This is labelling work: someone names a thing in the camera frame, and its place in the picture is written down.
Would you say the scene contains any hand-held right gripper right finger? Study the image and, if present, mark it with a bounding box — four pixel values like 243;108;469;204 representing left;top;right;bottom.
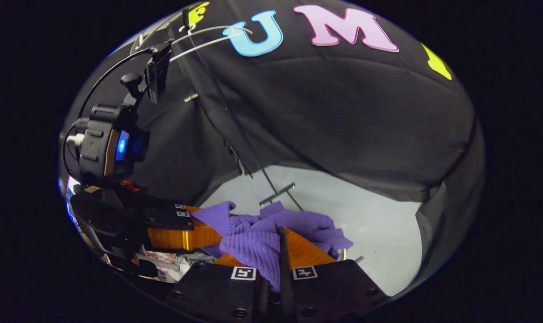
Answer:
278;227;391;323

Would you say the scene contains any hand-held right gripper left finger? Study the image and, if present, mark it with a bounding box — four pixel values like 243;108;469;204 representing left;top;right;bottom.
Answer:
165;253;270;323

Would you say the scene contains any purple ribbed knit garment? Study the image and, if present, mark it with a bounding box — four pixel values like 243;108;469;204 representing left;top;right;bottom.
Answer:
191;201;354;292

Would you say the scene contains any white plastic hanger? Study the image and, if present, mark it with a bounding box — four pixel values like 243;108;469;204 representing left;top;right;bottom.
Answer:
137;23;254;62

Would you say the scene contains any black cable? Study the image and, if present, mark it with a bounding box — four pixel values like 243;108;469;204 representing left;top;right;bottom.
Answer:
77;47;154;118

